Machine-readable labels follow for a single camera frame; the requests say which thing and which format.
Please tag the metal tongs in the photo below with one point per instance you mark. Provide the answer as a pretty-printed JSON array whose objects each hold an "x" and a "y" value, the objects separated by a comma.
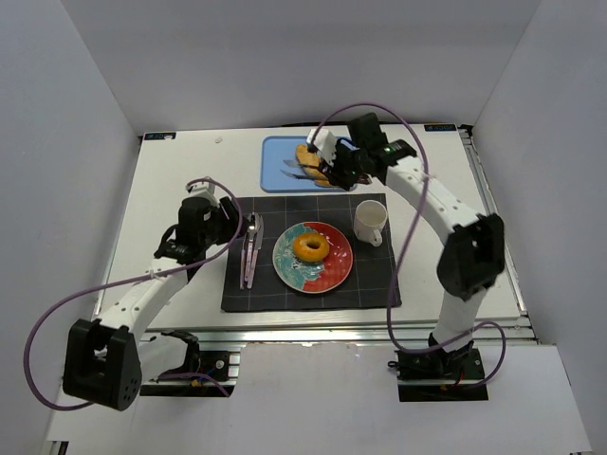
[{"x": 293, "y": 163}]

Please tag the oval bread roll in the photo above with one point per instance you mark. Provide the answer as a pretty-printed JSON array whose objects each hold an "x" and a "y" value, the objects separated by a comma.
[{"x": 306, "y": 158}]

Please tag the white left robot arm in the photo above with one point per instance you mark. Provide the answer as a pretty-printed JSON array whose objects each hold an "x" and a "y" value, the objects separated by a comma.
[{"x": 108, "y": 359}]

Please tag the pink handled fork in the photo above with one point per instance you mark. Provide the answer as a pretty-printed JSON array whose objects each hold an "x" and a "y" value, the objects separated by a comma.
[{"x": 244, "y": 255}]

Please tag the glazed ring donut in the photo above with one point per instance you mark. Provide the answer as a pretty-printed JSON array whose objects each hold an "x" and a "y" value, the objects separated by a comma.
[{"x": 311, "y": 247}]

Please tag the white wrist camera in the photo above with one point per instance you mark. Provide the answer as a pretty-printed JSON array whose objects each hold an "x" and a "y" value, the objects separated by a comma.
[
  {"x": 323, "y": 143},
  {"x": 203, "y": 189}
]

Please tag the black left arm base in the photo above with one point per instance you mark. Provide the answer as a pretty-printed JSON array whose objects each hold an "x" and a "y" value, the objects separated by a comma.
[{"x": 199, "y": 374}]

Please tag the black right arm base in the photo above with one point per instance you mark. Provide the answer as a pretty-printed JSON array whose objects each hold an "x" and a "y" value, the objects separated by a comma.
[{"x": 427, "y": 378}]

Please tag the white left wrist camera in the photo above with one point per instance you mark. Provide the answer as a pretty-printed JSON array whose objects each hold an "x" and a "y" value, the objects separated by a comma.
[{"x": 203, "y": 189}]

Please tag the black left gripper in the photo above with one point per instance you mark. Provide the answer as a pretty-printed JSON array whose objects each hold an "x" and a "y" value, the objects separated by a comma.
[{"x": 229, "y": 221}]

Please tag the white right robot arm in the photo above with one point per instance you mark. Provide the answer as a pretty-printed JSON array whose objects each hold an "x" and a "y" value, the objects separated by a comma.
[{"x": 473, "y": 254}]

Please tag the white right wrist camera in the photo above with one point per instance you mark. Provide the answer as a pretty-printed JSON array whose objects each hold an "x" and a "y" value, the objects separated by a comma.
[{"x": 323, "y": 143}]

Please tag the pink handled spoon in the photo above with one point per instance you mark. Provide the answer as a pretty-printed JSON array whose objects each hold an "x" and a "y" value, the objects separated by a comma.
[{"x": 254, "y": 246}]

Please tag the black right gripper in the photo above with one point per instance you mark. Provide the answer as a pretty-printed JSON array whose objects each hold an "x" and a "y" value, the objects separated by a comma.
[{"x": 336, "y": 168}]

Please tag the white ceramic mug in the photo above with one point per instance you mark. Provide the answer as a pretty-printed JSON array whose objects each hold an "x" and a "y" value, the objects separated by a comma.
[{"x": 370, "y": 219}]

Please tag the blue plastic tray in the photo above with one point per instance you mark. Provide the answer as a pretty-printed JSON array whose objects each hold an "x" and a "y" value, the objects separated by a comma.
[{"x": 275, "y": 149}]

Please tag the teal and red plate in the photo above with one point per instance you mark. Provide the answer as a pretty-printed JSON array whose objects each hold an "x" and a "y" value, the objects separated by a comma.
[{"x": 313, "y": 278}]

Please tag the golden croissant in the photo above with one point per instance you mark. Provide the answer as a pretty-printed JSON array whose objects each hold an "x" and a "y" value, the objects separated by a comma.
[{"x": 323, "y": 182}]

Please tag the black grid placemat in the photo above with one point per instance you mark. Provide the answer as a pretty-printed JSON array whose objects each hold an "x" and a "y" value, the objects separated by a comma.
[{"x": 365, "y": 287}]

